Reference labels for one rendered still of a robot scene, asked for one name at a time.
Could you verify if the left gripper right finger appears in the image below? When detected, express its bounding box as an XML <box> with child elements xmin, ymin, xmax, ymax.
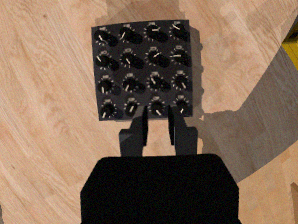
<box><xmin>168</xmin><ymin>105</ymin><xmax>198</xmax><ymax>156</ymax></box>

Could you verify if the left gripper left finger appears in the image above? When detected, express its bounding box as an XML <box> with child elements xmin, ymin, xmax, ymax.
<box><xmin>118</xmin><ymin>105</ymin><xmax>149</xmax><ymax>156</ymax></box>

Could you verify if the black knob box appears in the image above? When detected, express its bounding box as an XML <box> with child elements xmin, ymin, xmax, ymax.
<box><xmin>90</xmin><ymin>20</ymin><xmax>193</xmax><ymax>121</ymax></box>

